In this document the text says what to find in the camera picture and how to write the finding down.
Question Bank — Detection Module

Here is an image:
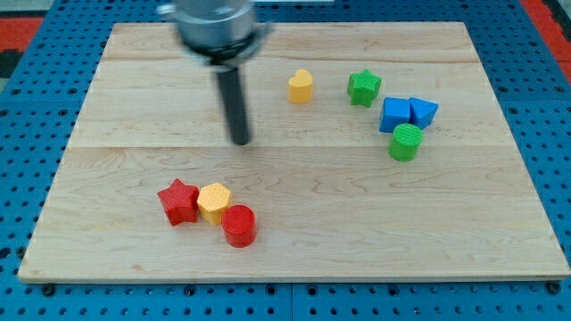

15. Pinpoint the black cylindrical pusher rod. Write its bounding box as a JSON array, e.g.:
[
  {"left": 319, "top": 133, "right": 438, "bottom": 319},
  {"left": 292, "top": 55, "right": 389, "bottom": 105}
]
[{"left": 216, "top": 67, "right": 251, "bottom": 145}]

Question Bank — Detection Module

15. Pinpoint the yellow heart block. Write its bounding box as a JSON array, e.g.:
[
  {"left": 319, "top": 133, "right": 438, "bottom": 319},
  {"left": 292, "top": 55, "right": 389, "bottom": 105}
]
[{"left": 288, "top": 69, "right": 314, "bottom": 103}]

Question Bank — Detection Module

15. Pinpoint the yellow hexagon block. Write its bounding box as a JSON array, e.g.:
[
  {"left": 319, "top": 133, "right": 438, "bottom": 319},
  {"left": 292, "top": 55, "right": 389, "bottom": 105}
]
[{"left": 197, "top": 183, "right": 233, "bottom": 226}]

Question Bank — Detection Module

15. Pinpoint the red star block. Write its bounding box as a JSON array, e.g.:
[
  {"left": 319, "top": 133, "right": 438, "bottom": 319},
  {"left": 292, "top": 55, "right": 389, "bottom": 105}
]
[{"left": 157, "top": 178, "right": 199, "bottom": 226}]

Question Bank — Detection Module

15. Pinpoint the green star block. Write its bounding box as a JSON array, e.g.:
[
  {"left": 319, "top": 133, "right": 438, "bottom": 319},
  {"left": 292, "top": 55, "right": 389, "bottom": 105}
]
[{"left": 347, "top": 70, "right": 383, "bottom": 108}]

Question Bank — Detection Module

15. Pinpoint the red cylinder block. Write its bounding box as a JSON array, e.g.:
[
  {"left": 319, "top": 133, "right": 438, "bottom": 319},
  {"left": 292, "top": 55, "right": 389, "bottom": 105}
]
[{"left": 221, "top": 204, "right": 257, "bottom": 248}]

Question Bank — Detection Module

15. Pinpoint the light wooden board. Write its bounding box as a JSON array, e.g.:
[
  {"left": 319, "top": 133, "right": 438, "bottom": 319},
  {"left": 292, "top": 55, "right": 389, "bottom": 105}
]
[{"left": 19, "top": 22, "right": 570, "bottom": 284}]

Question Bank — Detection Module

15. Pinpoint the blue cube block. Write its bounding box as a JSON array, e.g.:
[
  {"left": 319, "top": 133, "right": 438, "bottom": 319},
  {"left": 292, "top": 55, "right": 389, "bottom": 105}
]
[{"left": 379, "top": 97, "right": 410, "bottom": 133}]

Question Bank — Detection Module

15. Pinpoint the green cylinder block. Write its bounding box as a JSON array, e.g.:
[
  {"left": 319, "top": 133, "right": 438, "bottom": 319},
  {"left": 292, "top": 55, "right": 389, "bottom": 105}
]
[{"left": 388, "top": 123, "right": 423, "bottom": 162}]

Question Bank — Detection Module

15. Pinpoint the blue triangle block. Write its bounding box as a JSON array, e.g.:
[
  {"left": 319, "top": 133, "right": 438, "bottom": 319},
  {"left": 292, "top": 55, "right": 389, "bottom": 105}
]
[{"left": 409, "top": 97, "right": 439, "bottom": 129}]

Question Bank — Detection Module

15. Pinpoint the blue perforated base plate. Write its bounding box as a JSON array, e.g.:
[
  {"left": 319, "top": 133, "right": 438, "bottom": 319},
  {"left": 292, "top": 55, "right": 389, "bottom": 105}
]
[{"left": 1, "top": 1, "right": 570, "bottom": 320}]

